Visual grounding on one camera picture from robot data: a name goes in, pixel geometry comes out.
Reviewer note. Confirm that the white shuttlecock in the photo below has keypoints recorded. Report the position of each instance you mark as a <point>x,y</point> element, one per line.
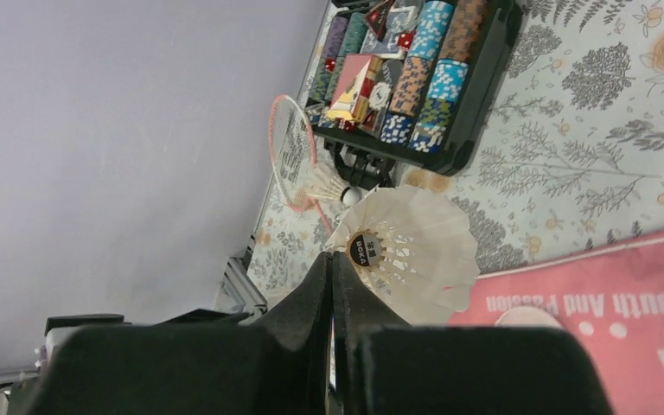
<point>325,184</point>
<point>413,249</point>

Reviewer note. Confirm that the pink racket bag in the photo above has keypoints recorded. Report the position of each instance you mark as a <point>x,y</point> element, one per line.
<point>611,299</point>

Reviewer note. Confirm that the black poker chip case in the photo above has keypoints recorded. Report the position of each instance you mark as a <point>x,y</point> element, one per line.
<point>409,82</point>

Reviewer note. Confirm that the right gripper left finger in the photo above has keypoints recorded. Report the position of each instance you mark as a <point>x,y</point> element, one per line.
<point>277,364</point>

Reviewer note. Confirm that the pink racket on left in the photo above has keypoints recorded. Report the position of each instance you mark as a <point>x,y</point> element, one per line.
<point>293,155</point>

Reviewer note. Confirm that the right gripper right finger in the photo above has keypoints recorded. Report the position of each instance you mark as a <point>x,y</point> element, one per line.
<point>385,365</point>

